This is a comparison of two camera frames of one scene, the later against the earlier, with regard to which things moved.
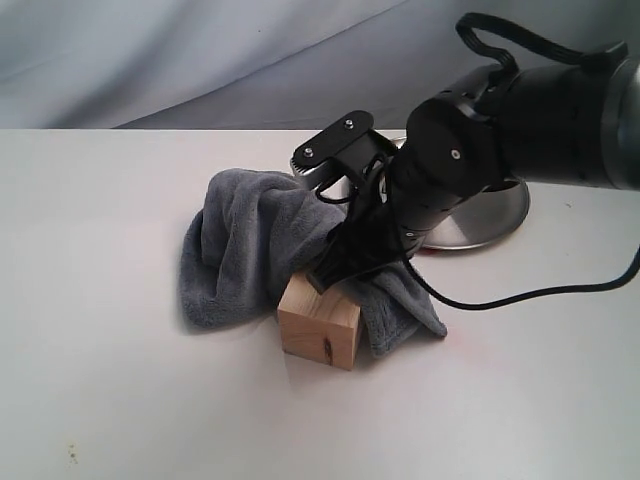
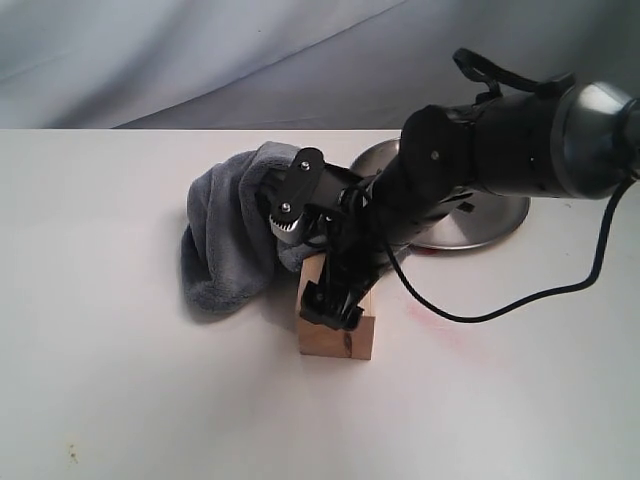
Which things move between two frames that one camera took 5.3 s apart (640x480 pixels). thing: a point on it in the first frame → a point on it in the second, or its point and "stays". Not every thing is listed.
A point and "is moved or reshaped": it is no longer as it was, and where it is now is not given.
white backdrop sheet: (261, 64) stays
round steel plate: (485, 217) stays
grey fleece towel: (258, 231) is moved or reshaped
